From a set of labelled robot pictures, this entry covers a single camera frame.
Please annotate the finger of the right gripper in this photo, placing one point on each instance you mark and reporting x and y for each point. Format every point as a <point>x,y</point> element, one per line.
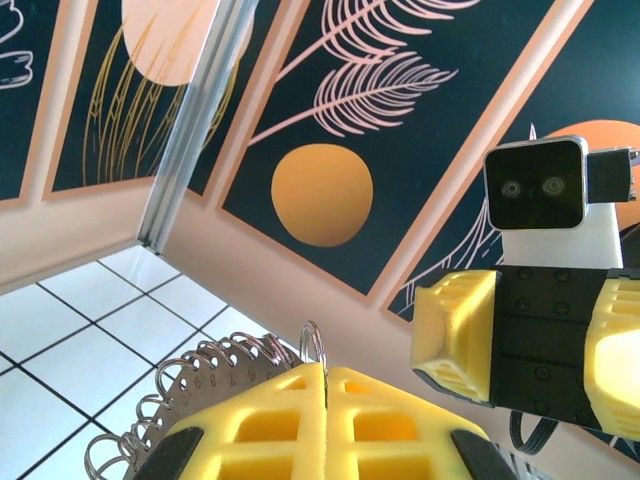
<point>465,330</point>
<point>620,360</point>

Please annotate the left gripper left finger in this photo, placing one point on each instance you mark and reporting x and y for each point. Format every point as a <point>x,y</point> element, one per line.
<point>310,440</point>

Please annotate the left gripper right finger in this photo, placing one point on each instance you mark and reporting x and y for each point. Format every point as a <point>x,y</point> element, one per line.
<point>340,440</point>

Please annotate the curved numbered steel plate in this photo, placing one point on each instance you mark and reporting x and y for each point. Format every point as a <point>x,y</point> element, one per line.
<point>250,372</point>

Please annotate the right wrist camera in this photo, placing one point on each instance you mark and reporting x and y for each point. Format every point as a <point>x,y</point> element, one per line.
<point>535,185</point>

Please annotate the black camera plug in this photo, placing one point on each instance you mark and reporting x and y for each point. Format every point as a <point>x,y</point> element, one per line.
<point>610,175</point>

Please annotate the aluminium corner post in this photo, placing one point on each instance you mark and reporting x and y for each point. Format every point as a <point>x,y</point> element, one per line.
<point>200,125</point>

